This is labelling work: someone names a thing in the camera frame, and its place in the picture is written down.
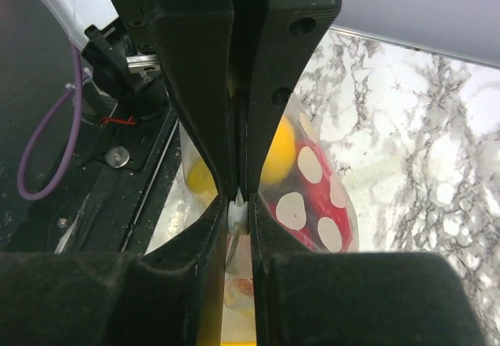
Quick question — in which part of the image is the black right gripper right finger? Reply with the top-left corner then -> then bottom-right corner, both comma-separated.
248,194 -> 486,345

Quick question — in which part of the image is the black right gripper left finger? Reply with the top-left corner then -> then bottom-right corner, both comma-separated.
1,196 -> 228,345

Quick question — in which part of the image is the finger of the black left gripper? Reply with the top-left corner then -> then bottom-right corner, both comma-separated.
245,0 -> 341,195
143,0 -> 238,196

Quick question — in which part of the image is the red toy apple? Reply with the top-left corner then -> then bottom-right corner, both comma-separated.
266,139 -> 359,253

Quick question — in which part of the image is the clear dotted zip top bag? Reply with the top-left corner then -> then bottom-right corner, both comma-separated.
177,95 -> 359,346

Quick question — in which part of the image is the yellow toy mango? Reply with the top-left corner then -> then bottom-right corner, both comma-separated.
184,116 -> 296,205

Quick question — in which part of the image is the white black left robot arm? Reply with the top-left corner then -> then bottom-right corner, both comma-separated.
41,0 -> 342,198

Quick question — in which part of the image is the black front mounting bar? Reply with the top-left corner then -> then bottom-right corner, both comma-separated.
1,107 -> 180,253

